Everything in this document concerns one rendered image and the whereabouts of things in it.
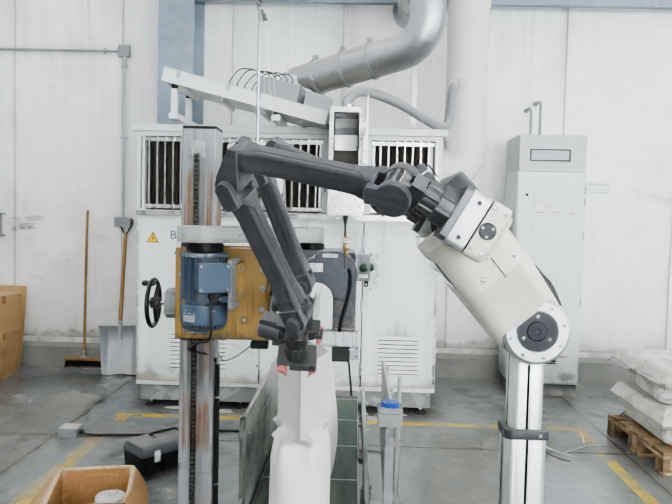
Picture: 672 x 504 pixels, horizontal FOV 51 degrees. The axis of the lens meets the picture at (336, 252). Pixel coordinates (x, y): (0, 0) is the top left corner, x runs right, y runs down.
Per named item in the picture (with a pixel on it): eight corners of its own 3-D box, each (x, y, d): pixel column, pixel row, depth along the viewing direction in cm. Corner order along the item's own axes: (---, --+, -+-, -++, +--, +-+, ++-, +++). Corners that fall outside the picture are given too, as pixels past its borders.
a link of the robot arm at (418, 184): (431, 196, 140) (437, 184, 144) (388, 170, 140) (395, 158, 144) (409, 228, 146) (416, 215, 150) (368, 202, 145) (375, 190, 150)
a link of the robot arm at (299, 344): (302, 341, 174) (311, 323, 177) (277, 333, 175) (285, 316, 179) (302, 356, 179) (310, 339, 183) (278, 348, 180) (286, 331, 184)
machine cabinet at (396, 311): (438, 418, 512) (448, 129, 501) (129, 407, 518) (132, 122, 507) (423, 380, 627) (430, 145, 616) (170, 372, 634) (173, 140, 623)
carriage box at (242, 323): (268, 341, 239) (270, 249, 238) (170, 338, 240) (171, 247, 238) (276, 329, 264) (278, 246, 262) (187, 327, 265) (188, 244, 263)
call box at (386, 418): (402, 427, 226) (402, 409, 226) (377, 427, 227) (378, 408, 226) (400, 420, 234) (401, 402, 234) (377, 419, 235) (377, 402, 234)
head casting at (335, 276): (355, 331, 239) (357, 245, 237) (283, 329, 240) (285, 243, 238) (355, 319, 269) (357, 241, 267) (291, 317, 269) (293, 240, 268)
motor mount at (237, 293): (236, 311, 220) (236, 259, 219) (215, 310, 220) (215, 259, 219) (249, 300, 248) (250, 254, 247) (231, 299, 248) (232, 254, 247)
